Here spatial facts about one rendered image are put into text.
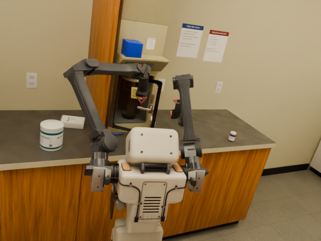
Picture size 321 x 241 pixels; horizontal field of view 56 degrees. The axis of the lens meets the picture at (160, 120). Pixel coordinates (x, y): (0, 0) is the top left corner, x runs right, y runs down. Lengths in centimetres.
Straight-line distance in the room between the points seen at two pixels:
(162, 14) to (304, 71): 214
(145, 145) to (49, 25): 133
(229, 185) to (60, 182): 138
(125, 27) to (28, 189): 112
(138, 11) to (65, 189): 117
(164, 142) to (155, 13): 100
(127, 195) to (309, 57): 290
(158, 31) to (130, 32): 20
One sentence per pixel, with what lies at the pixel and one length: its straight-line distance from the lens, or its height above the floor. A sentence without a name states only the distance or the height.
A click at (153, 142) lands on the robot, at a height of 135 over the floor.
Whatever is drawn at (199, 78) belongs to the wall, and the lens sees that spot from 284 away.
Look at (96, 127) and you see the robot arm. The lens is 135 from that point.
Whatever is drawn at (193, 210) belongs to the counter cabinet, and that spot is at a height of 34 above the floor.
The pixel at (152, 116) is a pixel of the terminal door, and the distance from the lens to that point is 202.
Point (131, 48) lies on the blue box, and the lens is 188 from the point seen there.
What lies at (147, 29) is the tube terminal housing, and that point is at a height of 167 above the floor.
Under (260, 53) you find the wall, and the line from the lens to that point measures 320.
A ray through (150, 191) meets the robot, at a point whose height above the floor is 117.
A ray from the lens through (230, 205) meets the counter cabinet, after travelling 284.
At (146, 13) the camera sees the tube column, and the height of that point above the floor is 177.
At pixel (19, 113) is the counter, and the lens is 238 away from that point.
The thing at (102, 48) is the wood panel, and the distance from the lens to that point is 199.
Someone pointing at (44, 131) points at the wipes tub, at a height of 106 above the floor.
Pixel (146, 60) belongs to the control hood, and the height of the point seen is 150.
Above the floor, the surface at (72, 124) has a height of 97.
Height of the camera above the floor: 192
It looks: 23 degrees down
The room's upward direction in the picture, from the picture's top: 11 degrees clockwise
